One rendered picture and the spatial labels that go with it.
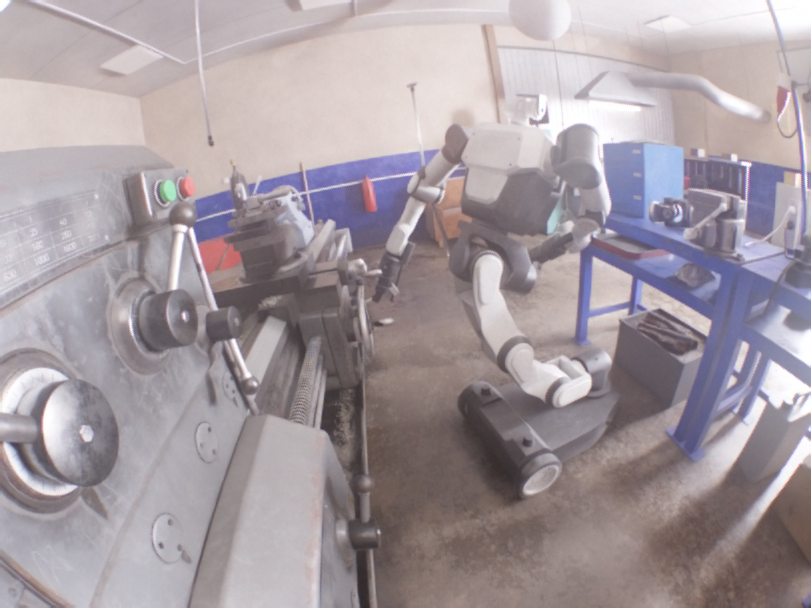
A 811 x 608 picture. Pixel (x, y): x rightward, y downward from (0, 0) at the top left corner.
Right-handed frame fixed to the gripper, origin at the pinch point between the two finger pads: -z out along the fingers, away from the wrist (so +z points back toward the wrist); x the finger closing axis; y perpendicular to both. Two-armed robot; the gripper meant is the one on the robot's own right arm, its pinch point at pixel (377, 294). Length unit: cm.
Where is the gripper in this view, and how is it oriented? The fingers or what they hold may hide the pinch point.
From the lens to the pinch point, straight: 148.8
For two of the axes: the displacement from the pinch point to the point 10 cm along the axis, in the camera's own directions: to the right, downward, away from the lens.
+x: -1.2, -3.8, 9.2
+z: 3.7, -8.7, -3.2
